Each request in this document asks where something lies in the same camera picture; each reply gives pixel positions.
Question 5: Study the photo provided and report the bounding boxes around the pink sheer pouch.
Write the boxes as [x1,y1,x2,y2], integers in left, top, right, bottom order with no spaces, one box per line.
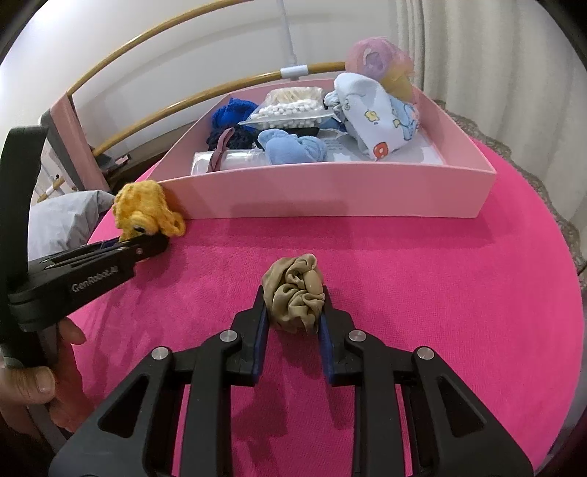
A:
[346,39,418,104]

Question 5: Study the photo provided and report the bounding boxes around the person's left hand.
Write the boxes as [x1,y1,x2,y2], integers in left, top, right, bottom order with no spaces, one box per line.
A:
[0,316,88,441]

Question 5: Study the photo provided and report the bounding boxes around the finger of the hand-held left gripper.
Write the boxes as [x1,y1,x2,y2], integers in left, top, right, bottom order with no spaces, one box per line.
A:
[94,234,169,269]

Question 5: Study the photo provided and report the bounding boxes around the grey lace-edged cloth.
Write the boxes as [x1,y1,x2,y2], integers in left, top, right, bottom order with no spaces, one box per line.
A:
[433,98,587,290]

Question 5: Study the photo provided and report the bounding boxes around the white blue printed cloth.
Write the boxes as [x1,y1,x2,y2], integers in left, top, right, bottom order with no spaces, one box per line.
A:
[321,72,422,161]

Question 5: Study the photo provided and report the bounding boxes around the pink tablecloth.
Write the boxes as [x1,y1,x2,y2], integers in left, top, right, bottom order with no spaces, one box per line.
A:
[85,138,587,477]

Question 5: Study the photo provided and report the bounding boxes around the cream curtain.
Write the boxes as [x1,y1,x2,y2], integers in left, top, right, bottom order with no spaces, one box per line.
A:
[394,0,587,221]

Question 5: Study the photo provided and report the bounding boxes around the grey white jacket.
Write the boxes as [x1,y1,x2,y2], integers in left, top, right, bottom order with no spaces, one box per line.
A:
[28,190,115,262]

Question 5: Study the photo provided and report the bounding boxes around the pink grey board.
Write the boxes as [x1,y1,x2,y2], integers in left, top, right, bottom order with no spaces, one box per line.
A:
[39,94,111,193]

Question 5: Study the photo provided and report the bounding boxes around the beige stocking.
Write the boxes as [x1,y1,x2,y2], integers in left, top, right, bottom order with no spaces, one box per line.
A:
[261,254,327,335]

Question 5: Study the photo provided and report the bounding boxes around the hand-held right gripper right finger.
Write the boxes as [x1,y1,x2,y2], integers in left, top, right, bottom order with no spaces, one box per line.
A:
[318,285,535,477]

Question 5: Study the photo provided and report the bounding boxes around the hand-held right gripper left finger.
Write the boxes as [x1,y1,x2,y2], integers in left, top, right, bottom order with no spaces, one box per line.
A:
[48,285,269,477]

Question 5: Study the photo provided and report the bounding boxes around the pink packet with strap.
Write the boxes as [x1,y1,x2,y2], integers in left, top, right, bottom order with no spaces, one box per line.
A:
[190,128,269,176]

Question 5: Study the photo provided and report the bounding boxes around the brown white low cabinet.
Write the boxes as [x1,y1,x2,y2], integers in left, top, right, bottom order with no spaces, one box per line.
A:
[98,121,198,184]

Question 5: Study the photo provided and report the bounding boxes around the navy crochet piece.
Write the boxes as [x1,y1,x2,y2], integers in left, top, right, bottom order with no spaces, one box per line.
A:
[205,127,258,151]

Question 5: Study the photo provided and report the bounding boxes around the light blue sock ball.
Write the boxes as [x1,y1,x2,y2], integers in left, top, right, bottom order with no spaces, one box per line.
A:
[258,128,327,166]

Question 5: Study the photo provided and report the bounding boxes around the white rail bracket post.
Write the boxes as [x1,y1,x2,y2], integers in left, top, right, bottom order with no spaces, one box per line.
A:
[275,0,308,80]

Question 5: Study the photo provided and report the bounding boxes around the clear bag of white beads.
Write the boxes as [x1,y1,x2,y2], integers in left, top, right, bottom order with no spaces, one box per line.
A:
[238,87,333,134]

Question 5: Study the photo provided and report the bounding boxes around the yellow crochet piece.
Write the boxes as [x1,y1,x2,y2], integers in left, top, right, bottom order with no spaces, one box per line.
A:
[112,181,186,241]

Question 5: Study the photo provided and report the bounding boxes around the wooden rail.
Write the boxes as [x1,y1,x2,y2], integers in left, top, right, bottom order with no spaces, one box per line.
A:
[92,59,349,157]
[66,0,258,99]

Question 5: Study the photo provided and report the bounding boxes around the pink box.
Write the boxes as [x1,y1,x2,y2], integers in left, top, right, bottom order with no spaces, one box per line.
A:
[158,73,498,220]

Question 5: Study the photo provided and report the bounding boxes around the blue knitted cloth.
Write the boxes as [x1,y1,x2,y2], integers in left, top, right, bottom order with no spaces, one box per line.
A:
[211,98,260,129]

